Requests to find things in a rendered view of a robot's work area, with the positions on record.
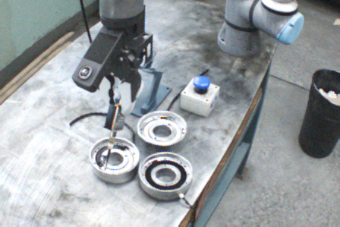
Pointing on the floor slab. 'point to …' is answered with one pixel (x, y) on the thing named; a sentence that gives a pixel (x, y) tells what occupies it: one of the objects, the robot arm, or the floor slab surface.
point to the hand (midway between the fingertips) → (117, 111)
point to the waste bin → (321, 115)
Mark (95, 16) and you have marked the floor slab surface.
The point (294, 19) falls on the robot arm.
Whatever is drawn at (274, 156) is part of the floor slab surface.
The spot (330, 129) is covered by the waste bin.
